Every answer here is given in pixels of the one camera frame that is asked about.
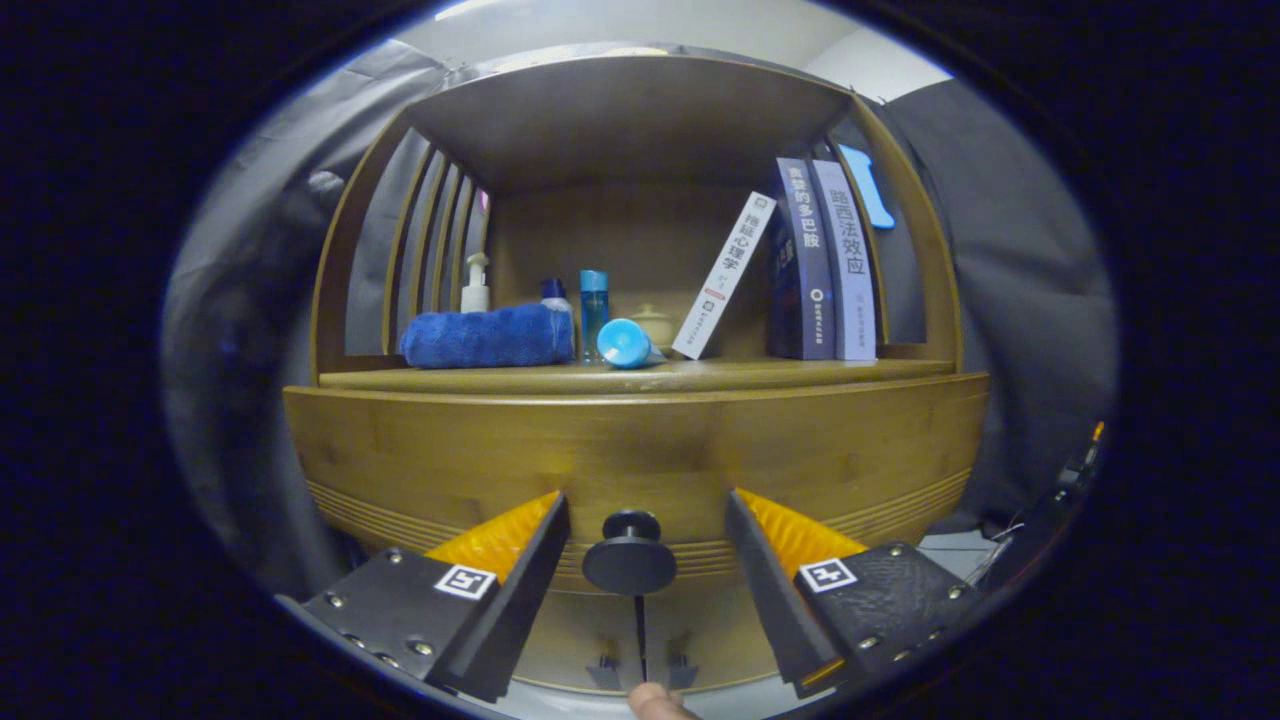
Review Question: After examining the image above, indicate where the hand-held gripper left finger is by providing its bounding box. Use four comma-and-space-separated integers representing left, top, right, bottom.
275, 490, 571, 703

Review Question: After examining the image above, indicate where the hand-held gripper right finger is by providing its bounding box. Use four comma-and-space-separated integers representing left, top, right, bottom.
725, 488, 991, 699

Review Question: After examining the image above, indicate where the light blue tube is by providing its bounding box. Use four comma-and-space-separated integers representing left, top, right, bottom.
597, 318, 668, 370

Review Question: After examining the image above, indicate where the wooden cabinet door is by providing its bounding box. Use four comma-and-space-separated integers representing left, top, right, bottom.
515, 590, 641, 691
645, 585, 791, 691

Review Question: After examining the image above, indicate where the wooden countertop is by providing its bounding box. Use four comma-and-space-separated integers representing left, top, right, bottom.
318, 358, 956, 394

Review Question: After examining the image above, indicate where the wooden cabinet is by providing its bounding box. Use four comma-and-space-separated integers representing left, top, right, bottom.
283, 55, 991, 696

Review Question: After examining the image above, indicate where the blue rolled towel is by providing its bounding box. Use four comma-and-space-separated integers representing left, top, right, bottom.
400, 303, 576, 370

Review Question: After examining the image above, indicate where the black device with orange tip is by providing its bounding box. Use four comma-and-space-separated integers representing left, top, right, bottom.
975, 420, 1106, 591

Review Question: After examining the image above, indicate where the cream lidded teacup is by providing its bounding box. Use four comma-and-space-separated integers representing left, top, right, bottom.
628, 303, 679, 351

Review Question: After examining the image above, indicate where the clear blue bottle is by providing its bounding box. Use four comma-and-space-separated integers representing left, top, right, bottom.
579, 269, 610, 363

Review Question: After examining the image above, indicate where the white pump bottle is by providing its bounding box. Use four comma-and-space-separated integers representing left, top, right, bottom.
460, 252, 491, 314

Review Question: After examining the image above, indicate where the white book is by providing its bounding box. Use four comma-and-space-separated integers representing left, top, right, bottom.
671, 192, 778, 361

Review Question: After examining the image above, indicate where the dark blue book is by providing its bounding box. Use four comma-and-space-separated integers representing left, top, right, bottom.
766, 157, 837, 361

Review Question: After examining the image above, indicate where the pale lavender book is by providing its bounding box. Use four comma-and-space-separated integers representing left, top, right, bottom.
812, 160, 878, 362

